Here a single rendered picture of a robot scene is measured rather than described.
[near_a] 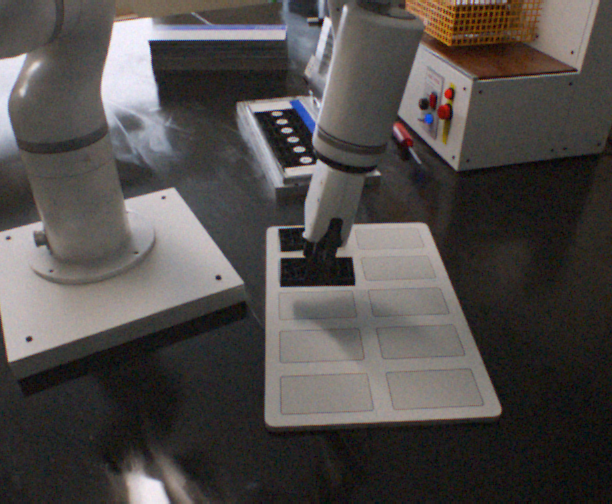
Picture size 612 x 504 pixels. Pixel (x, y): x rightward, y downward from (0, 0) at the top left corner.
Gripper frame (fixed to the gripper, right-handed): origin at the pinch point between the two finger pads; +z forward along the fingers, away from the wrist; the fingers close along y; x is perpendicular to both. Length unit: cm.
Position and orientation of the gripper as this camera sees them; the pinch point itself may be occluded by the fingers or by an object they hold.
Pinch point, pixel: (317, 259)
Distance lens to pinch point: 72.6
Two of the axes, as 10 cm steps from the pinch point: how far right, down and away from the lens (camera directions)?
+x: 9.8, 1.6, 1.4
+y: 0.2, 5.9, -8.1
